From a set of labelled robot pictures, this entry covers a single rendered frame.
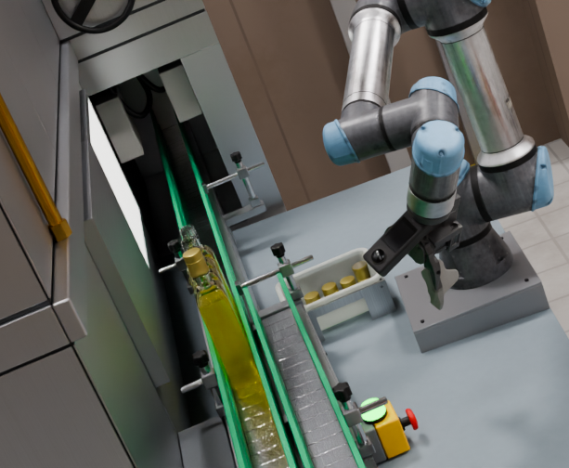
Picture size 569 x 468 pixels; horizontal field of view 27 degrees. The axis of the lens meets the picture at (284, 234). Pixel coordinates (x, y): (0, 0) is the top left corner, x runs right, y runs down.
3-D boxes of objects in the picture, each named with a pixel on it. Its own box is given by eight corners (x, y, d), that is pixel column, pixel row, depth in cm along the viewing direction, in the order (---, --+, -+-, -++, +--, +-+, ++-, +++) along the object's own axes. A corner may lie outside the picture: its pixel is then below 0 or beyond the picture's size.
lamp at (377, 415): (360, 414, 205) (355, 401, 204) (383, 405, 205) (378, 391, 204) (366, 427, 201) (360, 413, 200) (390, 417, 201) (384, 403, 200)
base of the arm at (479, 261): (504, 241, 246) (489, 201, 242) (521, 270, 232) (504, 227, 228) (437, 267, 248) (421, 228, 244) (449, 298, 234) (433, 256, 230)
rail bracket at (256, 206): (226, 241, 305) (194, 166, 296) (286, 217, 305) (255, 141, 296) (228, 249, 300) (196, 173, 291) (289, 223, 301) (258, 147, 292)
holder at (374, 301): (265, 326, 263) (252, 297, 260) (377, 279, 264) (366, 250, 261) (278, 360, 248) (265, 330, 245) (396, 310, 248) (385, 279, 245)
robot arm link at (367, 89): (340, -23, 220) (312, 135, 185) (394, -43, 216) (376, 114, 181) (364, 25, 227) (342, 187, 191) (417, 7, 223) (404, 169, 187)
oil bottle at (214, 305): (232, 378, 221) (189, 283, 213) (259, 366, 221) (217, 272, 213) (236, 392, 216) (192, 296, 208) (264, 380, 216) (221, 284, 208)
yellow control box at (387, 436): (366, 447, 209) (352, 413, 206) (404, 430, 209) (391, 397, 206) (375, 467, 203) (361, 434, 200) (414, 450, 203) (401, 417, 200)
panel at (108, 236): (130, 215, 290) (73, 93, 277) (141, 211, 290) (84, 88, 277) (155, 388, 207) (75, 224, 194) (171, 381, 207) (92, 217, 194)
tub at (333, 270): (286, 315, 264) (272, 282, 260) (377, 277, 264) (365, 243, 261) (300, 349, 248) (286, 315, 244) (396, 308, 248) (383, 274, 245)
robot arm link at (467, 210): (437, 222, 244) (415, 165, 239) (499, 205, 239) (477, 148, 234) (430, 250, 233) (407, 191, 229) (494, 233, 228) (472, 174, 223)
